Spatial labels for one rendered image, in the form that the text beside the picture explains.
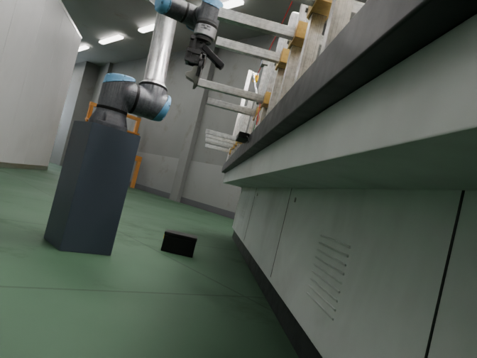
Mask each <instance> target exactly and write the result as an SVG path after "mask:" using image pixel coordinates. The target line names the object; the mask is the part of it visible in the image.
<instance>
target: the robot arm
mask: <svg viewBox="0 0 477 358"><path fill-rule="evenodd" d="M146 1H150V2H151V3H152V4H154V5H155V10H156V11H157V16H156V19H155V25H154V29H153V36H152V40H151V44H150V50H149V54H148V60H147V64H146V71H145V75H144V78H143V80H142V81H140V82H139V83H138V85H137V84H135V83H136V80H135V79H134V78H132V77H130V76H127V75H122V74H118V73H107V74H106V75H105V77H104V80H103V82H102V88H101V91H100V93H99V98H98V102H97V107H96V109H95V111H94V112H93V114H92V115H91V116H90V118H89V120H88V121H90V122H94V123H98V124H101V125H105V126H108V127H111V128H114V129H118V130H121V131H125V132H127V123H126V116H127V113H129V114H134V115H136V116H140V117H143V118H146V119H150V120H151V121H152V120H153V121H162V120H163V119H164V118H165V116H166V114H167V113H168V110H169V108H170V104H171V97H170V96H169V95H167V91H168V89H167V87H166V86H165V78H166V75H167V71H168V64H169V60H170V53H171V49H172V42H173V38H174V34H175V27H176V23H177V21H179V22H180V23H183V24H185V25H186V27H188V28H189V29H190V30H191V31H194V33H193V34H194V35H191V37H190V44H189V46H187V51H186V54H185V59H184V60H185V64H186V65H189V66H192V70H191V71H187V72H186V73H185V77H186V79H188V80H189V81H191V82H193V83H194V84H193V89H195V88H196V87H197V84H198V81H199V78H200V77H201V74H202V70H203V68H204V65H205V62H206V59H207V57H208V58H209V59H210V60H211V61H212V62H213V63H214V64H215V67H217V68H219V69H220V70H221V69H222V68H223V67H224V63H223V61H222V60H220V59H219V58H218V57H217V56H216V55H215V54H214V53H213V52H212V50H211V49H210V48H209V47H208V45H211V44H212V42H214V40H215V37H216V32H217V28H218V26H219V21H218V20H217V18H218V14H219V9H220V7H222V8H223V7H224V5H223V3H222V2H221V1H220V0H202V4H201V5H200V6H195V5H194V4H191V3H189V2H187V1H185V0H146Z"/></svg>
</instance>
